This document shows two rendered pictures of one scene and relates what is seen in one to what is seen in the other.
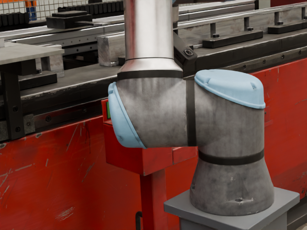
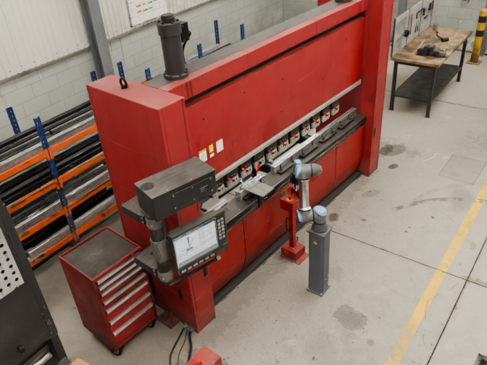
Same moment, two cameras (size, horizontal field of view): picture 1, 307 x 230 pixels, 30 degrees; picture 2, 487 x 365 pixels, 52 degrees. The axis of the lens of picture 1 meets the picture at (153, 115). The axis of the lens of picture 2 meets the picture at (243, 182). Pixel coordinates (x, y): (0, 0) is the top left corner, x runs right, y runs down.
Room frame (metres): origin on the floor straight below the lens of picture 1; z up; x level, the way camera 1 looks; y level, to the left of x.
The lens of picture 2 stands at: (-2.52, 0.83, 3.71)
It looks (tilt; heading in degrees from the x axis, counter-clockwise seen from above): 34 degrees down; 355
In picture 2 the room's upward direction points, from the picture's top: 5 degrees counter-clockwise
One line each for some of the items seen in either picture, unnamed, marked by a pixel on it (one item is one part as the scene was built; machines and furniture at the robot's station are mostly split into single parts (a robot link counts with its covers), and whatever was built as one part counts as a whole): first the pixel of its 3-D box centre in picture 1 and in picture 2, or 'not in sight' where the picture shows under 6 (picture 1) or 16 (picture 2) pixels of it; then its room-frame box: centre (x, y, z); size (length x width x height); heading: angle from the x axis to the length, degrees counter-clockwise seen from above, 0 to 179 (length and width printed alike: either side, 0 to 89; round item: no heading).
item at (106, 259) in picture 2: not in sight; (113, 293); (0.77, 1.80, 0.50); 0.50 x 0.50 x 1.00; 42
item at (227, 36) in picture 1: (233, 38); (308, 151); (2.16, -0.32, 0.89); 0.30 x 0.05 x 0.03; 132
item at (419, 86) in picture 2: not in sight; (432, 52); (5.06, -3.11, 0.75); 1.80 x 0.75 x 1.50; 137
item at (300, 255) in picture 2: not in sight; (295, 250); (1.48, -0.01, 0.06); 0.25 x 0.20 x 0.12; 42
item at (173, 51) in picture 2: not in sight; (176, 43); (1.27, 0.94, 2.54); 0.33 x 0.25 x 0.47; 132
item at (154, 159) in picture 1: (149, 128); (291, 198); (1.50, 0.01, 0.75); 0.20 x 0.16 x 0.18; 132
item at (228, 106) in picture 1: (225, 109); (319, 214); (0.96, -0.13, 0.94); 0.13 x 0.12 x 0.14; 85
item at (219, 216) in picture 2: not in sight; (197, 240); (0.25, 0.96, 1.42); 0.45 x 0.12 x 0.36; 121
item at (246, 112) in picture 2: not in sight; (283, 95); (1.97, -0.02, 1.68); 3.00 x 0.08 x 0.80; 132
